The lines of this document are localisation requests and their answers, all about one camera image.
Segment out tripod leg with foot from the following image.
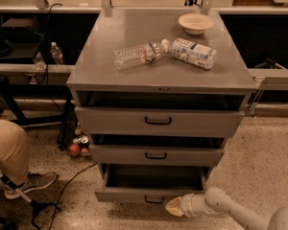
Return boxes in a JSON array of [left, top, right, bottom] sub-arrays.
[[0, 171, 60, 230]]

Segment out black desk frame leg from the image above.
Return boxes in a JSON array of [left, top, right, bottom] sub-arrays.
[[0, 77, 72, 146]]

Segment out small upright water bottle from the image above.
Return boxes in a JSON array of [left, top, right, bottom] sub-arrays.
[[50, 42, 64, 65]]

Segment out grey metal drawer cabinet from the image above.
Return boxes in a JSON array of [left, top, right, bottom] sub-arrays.
[[66, 7, 258, 181]]

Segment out labelled plastic water bottle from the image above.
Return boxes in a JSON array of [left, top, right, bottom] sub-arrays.
[[161, 38, 217, 70]]

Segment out silver can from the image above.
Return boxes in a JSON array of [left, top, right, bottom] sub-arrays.
[[73, 135, 89, 144]]

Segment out clear empty plastic bottle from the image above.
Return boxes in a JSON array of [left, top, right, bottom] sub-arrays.
[[113, 42, 164, 70]]

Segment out grey sneaker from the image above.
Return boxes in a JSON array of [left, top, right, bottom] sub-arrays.
[[4, 172, 58, 199]]

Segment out beige paper bowl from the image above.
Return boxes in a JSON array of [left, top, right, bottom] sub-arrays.
[[179, 13, 214, 35]]

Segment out black floor cable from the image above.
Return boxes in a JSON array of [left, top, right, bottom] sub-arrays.
[[46, 162, 98, 230]]

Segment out red apple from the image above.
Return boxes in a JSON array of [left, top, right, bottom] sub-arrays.
[[68, 144, 81, 157]]

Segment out grey drawer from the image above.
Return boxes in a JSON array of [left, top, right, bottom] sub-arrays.
[[89, 135, 224, 167], [95, 164, 210, 204], [75, 107, 244, 138]]

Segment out grey middle drawer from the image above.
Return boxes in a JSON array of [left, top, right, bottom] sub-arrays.
[[89, 135, 224, 167]]

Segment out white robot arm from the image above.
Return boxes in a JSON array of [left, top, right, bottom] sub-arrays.
[[165, 187, 288, 230]]

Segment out person leg beige trousers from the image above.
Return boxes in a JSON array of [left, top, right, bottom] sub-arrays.
[[0, 120, 29, 185]]

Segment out grey top drawer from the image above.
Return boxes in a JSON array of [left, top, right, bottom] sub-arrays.
[[75, 107, 244, 138]]

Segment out grey bottom drawer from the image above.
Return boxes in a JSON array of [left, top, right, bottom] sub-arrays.
[[95, 164, 210, 204]]

